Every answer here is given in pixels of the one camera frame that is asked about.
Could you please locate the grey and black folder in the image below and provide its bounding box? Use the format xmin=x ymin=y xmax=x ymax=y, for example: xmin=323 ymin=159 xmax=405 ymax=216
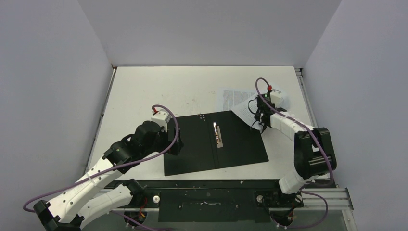
xmin=164 ymin=111 xmax=268 ymax=176

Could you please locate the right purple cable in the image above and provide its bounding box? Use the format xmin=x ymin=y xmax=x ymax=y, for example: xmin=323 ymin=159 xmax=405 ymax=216
xmin=255 ymin=77 xmax=335 ymax=187

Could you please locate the printed paper sheet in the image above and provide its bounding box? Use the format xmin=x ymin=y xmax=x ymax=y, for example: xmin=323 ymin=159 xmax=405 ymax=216
xmin=215 ymin=88 xmax=255 ymax=111
xmin=231 ymin=92 xmax=290 ymax=131

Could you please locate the purple cable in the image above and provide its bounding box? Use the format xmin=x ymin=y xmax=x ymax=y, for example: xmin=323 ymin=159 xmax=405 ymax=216
xmin=23 ymin=104 xmax=181 ymax=214
xmin=255 ymin=77 xmax=335 ymax=187

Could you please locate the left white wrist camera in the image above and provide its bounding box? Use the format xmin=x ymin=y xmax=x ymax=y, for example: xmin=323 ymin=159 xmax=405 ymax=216
xmin=151 ymin=110 xmax=171 ymax=132

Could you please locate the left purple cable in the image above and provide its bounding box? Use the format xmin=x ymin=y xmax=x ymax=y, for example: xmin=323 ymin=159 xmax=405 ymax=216
xmin=23 ymin=104 xmax=181 ymax=214

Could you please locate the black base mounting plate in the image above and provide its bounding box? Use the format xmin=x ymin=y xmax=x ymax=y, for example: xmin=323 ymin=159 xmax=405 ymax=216
xmin=122 ymin=180 xmax=306 ymax=223

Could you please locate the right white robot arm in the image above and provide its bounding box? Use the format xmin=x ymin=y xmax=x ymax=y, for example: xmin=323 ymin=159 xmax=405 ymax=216
xmin=254 ymin=93 xmax=337 ymax=206

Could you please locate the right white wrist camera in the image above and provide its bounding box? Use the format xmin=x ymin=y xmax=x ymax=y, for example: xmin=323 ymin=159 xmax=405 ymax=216
xmin=270 ymin=90 xmax=285 ymax=107

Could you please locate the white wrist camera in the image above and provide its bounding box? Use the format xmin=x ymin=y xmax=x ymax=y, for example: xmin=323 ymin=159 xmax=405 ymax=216
xmin=151 ymin=110 xmax=171 ymax=132
xmin=270 ymin=90 xmax=285 ymax=107

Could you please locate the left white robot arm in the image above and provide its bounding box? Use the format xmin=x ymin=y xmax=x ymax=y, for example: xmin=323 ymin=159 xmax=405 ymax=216
xmin=34 ymin=120 xmax=180 ymax=231

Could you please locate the aluminium frame rail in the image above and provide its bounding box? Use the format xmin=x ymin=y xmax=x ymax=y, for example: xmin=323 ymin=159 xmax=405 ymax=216
xmin=62 ymin=188 xmax=357 ymax=231

